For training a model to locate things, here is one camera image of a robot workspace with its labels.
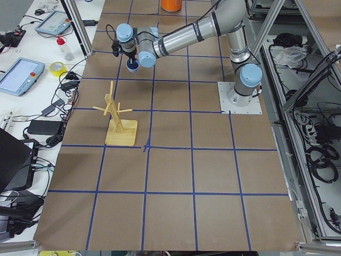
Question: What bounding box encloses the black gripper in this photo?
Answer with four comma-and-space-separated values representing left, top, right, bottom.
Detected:
125, 50, 136, 62

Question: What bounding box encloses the light blue plastic cup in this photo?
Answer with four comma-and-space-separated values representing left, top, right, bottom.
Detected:
126, 59, 140, 73

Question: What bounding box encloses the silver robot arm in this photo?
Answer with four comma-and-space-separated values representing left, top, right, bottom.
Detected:
111, 1, 263, 103

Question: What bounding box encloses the wooden cup stand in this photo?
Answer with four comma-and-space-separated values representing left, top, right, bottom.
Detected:
93, 81, 138, 146

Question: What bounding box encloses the orange can with grey lid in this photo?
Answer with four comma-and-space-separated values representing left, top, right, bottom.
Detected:
160, 0, 182, 12

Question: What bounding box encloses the red cap squeeze bottle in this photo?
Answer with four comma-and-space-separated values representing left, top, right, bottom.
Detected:
56, 36, 74, 61

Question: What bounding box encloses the yellow tape roll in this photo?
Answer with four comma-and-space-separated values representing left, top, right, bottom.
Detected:
49, 61, 67, 77

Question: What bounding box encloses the upper teach pendant tablet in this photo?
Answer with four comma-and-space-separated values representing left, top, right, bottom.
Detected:
35, 11, 71, 36

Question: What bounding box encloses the teach pendant tablet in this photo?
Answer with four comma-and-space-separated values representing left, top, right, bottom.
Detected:
35, 11, 71, 36
1, 58, 45, 96

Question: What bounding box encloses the lower teach pendant tablet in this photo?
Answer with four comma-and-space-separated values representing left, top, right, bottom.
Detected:
1, 58, 45, 96

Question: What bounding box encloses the black laptop computer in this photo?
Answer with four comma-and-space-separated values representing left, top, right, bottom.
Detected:
1, 129, 38, 192

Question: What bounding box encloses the white crumpled cloth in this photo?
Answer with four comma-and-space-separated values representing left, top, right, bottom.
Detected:
274, 46, 307, 68

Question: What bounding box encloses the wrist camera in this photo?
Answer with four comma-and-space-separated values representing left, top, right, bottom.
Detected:
105, 24, 120, 57

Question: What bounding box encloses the aluminium frame post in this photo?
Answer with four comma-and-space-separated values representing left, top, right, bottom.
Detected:
60, 0, 93, 58

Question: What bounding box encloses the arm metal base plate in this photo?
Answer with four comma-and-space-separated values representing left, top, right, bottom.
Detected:
217, 82, 262, 115

